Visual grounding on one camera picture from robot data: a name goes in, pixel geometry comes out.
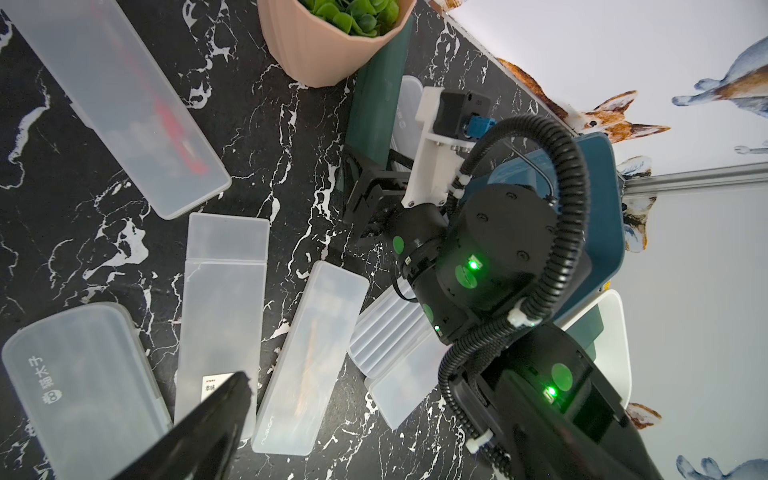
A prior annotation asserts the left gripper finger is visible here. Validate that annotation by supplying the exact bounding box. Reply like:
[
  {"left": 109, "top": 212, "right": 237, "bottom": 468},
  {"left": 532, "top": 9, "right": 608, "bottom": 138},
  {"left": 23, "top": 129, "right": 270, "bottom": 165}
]
[{"left": 116, "top": 371, "right": 252, "bottom": 479}]

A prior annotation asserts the clear case with pink item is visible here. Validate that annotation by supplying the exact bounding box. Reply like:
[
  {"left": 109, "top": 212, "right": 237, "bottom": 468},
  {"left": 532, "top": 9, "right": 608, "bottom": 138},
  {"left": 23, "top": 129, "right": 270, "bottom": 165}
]
[{"left": 1, "top": 1, "right": 231, "bottom": 220}]

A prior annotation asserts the clear case with red pen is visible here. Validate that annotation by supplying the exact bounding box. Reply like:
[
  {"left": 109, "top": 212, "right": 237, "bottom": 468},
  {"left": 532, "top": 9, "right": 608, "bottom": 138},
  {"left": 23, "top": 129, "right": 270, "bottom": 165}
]
[{"left": 365, "top": 334, "right": 448, "bottom": 430}]

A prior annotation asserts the teal storage box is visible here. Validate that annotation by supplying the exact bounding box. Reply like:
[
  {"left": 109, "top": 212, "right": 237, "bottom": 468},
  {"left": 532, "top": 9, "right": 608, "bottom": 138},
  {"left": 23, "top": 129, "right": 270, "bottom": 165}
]
[{"left": 465, "top": 133, "right": 625, "bottom": 326}]

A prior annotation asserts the clear rounded case front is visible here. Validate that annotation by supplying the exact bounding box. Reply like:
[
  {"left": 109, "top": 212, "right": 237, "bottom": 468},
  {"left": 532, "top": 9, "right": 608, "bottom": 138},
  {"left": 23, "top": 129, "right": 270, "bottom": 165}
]
[{"left": 2, "top": 302, "right": 172, "bottom": 479}]

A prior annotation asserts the white storage box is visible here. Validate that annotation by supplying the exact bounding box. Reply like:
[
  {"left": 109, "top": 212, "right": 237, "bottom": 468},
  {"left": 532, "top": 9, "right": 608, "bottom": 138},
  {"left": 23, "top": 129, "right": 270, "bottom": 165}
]
[{"left": 555, "top": 289, "right": 632, "bottom": 408}]

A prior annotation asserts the clear case with pencil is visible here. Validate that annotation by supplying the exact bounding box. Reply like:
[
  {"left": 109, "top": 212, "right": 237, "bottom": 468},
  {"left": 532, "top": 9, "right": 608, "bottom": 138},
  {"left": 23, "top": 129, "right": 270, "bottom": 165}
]
[{"left": 251, "top": 261, "right": 369, "bottom": 456}]

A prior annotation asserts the clear case with barcode label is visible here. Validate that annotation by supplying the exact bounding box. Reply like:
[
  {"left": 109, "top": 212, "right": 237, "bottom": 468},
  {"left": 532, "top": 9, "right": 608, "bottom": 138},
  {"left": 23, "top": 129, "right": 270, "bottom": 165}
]
[{"left": 174, "top": 213, "right": 270, "bottom": 442}]

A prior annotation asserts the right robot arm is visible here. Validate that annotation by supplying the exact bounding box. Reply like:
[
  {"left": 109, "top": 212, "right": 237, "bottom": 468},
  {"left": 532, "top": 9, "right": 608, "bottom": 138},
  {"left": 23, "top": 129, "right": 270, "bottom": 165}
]
[{"left": 344, "top": 115, "right": 659, "bottom": 479}]

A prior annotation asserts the pink pot with green plant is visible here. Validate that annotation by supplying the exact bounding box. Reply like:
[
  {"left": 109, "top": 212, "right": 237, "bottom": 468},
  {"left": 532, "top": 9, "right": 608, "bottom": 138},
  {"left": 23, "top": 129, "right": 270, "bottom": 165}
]
[{"left": 257, "top": 1, "right": 415, "bottom": 88}]

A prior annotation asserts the clear ribbed case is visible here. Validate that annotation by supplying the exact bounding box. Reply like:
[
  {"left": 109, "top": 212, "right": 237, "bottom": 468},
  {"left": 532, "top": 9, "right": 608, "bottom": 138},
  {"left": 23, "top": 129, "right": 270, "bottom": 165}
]
[{"left": 348, "top": 286, "right": 430, "bottom": 379}]

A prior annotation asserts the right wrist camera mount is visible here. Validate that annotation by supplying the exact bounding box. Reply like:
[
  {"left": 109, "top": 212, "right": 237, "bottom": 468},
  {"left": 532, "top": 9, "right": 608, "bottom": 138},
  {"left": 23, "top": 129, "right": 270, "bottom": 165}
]
[{"left": 402, "top": 87, "right": 495, "bottom": 208}]

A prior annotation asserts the clear rounded case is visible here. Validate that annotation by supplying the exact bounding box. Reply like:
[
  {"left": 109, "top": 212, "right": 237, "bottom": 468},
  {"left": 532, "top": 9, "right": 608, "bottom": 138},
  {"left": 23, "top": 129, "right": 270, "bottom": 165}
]
[
  {"left": 2, "top": 302, "right": 172, "bottom": 479},
  {"left": 390, "top": 75, "right": 423, "bottom": 160}
]

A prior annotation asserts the dark green case with pens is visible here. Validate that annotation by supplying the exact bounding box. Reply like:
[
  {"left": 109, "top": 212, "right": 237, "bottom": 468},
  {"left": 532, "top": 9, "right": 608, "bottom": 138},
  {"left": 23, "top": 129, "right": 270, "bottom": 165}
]
[{"left": 565, "top": 306, "right": 605, "bottom": 361}]

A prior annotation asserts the clear rounded case back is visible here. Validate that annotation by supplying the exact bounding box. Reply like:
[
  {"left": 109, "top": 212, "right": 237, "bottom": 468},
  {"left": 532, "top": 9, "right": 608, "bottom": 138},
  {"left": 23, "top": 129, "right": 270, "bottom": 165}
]
[{"left": 390, "top": 75, "right": 423, "bottom": 160}]

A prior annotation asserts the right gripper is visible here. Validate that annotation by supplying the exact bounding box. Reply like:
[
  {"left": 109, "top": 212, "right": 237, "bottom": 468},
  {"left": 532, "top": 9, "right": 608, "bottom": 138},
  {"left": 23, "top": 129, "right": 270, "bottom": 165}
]
[{"left": 343, "top": 149, "right": 447, "bottom": 246}]

